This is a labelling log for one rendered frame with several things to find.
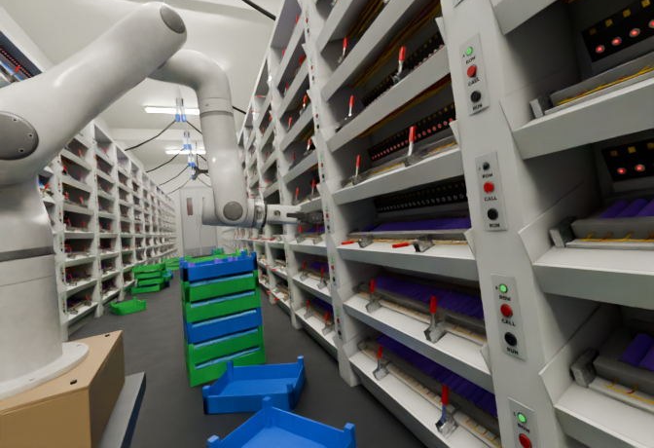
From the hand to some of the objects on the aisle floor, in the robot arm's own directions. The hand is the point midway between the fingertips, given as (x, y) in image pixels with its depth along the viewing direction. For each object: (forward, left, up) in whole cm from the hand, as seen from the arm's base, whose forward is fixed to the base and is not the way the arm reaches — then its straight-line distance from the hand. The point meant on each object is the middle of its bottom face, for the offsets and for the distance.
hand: (313, 218), depth 92 cm
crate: (-36, +52, -61) cm, 88 cm away
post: (+9, +87, -63) cm, 108 cm away
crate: (-22, +21, -60) cm, 67 cm away
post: (+18, +18, -60) cm, 65 cm away
